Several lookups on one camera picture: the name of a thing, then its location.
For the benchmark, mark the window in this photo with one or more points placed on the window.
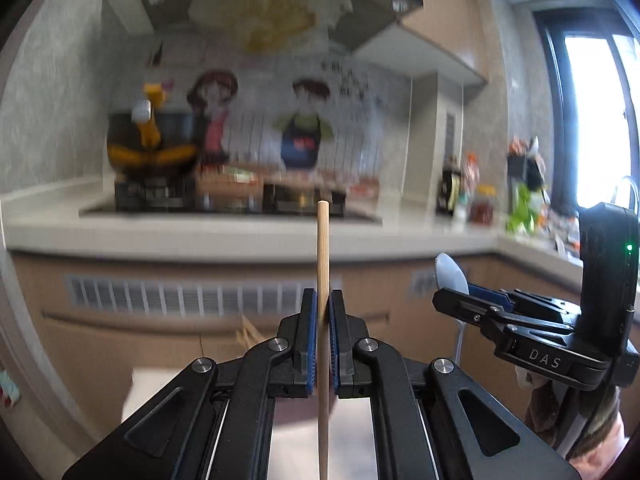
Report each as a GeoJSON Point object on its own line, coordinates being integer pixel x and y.
{"type": "Point", "coordinates": [595, 110]}

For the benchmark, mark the narrow wall vent grille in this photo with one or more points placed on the narrow wall vent grille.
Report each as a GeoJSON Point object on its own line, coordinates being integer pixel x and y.
{"type": "Point", "coordinates": [450, 132]}

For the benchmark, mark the range hood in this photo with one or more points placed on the range hood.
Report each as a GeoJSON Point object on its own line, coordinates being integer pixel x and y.
{"type": "Point", "coordinates": [375, 5]}

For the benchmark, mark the small grey vent grille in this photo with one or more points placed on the small grey vent grille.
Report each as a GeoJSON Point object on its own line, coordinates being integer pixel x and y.
{"type": "Point", "coordinates": [422, 281]}

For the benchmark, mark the dark sauce bottle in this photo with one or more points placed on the dark sauce bottle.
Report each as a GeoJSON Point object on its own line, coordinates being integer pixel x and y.
{"type": "Point", "coordinates": [448, 185]}

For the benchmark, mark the grey silicone spoon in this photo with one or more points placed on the grey silicone spoon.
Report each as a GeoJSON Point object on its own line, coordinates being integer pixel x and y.
{"type": "Point", "coordinates": [450, 272]}

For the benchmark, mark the red and green box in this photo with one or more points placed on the red and green box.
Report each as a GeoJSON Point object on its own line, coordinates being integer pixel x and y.
{"type": "Point", "coordinates": [230, 180]}

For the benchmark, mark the cartoon wall poster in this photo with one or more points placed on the cartoon wall poster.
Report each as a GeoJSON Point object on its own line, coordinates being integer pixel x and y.
{"type": "Point", "coordinates": [250, 110]}

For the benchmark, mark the large grey vent grille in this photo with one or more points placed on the large grey vent grille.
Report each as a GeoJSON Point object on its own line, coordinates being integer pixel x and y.
{"type": "Point", "coordinates": [175, 295]}

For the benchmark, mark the clear bottle with orange cap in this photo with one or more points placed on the clear bottle with orange cap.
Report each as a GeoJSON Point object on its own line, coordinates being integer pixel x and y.
{"type": "Point", "coordinates": [471, 175]}

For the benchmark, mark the black wall utensil rack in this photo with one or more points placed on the black wall utensil rack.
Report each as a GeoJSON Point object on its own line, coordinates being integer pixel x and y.
{"type": "Point", "coordinates": [520, 170]}

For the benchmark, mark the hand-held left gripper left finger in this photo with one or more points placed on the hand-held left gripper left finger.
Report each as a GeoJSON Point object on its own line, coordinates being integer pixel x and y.
{"type": "Point", "coordinates": [311, 340]}

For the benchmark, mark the green cloth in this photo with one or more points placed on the green cloth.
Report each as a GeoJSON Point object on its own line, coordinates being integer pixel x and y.
{"type": "Point", "coordinates": [522, 212]}

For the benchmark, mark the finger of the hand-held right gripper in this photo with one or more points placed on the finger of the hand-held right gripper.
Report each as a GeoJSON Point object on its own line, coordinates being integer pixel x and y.
{"type": "Point", "coordinates": [540, 307]}
{"type": "Point", "coordinates": [540, 355]}

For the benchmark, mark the wooden upper cabinet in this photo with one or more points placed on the wooden upper cabinet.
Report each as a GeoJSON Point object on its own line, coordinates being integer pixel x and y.
{"type": "Point", "coordinates": [440, 35]}

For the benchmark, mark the jar with yellow lid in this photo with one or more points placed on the jar with yellow lid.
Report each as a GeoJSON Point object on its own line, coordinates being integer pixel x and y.
{"type": "Point", "coordinates": [483, 207]}

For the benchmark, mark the small teal-capped bottle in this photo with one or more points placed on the small teal-capped bottle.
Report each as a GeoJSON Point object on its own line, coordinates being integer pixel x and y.
{"type": "Point", "coordinates": [461, 207]}

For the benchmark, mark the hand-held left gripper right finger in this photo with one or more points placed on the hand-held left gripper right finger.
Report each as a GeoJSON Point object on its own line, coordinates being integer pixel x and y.
{"type": "Point", "coordinates": [334, 340]}

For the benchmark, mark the black gas stove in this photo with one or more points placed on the black gas stove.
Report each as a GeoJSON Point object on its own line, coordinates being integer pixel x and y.
{"type": "Point", "coordinates": [150, 195]}

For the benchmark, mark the person's right hand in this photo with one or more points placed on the person's right hand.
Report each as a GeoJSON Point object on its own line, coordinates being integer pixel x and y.
{"type": "Point", "coordinates": [545, 410]}

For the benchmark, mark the metal faucet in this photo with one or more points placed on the metal faucet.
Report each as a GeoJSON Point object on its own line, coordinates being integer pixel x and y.
{"type": "Point", "coordinates": [627, 185]}

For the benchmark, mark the wooden kitchen cabinet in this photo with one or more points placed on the wooden kitchen cabinet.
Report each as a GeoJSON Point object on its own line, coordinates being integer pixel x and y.
{"type": "Point", "coordinates": [125, 350]}

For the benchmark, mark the person's right forearm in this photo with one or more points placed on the person's right forearm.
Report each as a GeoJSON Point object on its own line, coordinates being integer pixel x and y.
{"type": "Point", "coordinates": [607, 442]}

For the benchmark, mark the beige kitchen countertop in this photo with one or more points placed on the beige kitchen countertop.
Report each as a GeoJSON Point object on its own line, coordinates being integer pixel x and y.
{"type": "Point", "coordinates": [150, 235]}

